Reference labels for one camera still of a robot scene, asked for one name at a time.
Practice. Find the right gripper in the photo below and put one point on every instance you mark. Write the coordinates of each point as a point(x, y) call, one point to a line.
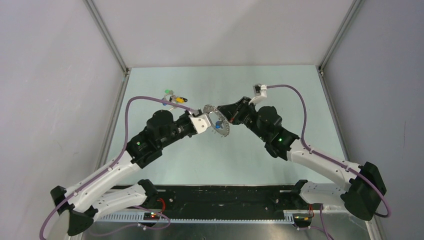
point(236, 110)

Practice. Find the aluminium corner frame post left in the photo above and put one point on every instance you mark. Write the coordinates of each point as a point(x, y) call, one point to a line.
point(105, 33)

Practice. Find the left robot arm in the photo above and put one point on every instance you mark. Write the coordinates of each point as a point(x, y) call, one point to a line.
point(82, 204)

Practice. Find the aluminium corner frame post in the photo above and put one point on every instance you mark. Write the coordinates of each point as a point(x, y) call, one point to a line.
point(105, 33)
point(343, 28)

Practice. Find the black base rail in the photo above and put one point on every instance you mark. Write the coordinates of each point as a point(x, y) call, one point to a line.
point(228, 201)

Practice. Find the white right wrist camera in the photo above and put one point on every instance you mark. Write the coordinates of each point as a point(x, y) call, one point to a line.
point(260, 94)

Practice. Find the aluminium corner frame post right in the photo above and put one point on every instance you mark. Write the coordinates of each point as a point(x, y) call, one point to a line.
point(343, 28)

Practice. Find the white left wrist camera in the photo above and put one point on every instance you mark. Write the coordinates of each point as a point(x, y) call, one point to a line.
point(201, 123)

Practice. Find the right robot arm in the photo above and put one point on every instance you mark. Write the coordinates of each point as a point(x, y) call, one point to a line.
point(361, 186)

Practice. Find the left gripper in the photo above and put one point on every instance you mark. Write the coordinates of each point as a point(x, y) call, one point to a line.
point(186, 116)

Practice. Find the slotted cable duct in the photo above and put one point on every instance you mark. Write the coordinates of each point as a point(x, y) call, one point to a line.
point(143, 217)

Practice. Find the pile of removed keys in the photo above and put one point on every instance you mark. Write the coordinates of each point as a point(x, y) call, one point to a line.
point(171, 97)

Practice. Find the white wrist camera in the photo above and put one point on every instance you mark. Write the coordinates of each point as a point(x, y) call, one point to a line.
point(260, 94)
point(201, 123)

